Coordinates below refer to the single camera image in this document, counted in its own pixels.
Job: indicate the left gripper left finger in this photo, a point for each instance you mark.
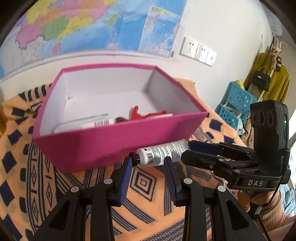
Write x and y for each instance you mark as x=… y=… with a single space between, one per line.
x=67 y=220

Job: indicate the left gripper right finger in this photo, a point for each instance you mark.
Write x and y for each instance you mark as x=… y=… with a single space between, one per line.
x=229 y=221

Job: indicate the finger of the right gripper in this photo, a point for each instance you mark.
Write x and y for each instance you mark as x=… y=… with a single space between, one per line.
x=208 y=145
x=215 y=161

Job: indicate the white tube black cap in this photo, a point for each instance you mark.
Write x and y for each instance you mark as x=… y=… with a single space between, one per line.
x=155 y=155

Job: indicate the red plastic handle tool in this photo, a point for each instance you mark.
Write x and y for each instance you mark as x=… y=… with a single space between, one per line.
x=134 y=114

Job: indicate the white teal medicine box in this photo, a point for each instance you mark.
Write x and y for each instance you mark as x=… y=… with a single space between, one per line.
x=84 y=123

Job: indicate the brown wooden massage comb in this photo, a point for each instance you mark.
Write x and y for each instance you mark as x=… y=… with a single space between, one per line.
x=120 y=119

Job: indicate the pink sweater right forearm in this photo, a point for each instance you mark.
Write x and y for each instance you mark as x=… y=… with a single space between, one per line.
x=276 y=222

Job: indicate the person's right hand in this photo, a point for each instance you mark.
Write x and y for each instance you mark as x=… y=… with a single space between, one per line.
x=267 y=200

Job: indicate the blue plastic basket rack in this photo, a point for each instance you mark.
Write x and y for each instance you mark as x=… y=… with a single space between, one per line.
x=234 y=108

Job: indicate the orange patterned tablecloth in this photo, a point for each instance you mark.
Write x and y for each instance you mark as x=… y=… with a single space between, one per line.
x=31 y=186

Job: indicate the black handbag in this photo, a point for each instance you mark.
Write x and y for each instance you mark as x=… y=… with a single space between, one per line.
x=261 y=79

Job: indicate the gold thermos tumbler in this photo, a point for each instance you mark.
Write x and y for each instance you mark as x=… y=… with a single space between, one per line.
x=2 y=121

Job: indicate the pink cardboard box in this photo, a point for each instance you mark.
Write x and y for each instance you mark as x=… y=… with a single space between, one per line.
x=93 y=115

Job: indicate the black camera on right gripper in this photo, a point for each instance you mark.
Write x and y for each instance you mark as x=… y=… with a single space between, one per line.
x=269 y=119

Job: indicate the white wall socket panel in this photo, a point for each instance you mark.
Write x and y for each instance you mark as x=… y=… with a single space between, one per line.
x=197 y=51

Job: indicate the colourful wall map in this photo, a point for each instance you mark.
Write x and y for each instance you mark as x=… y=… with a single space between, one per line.
x=51 y=28

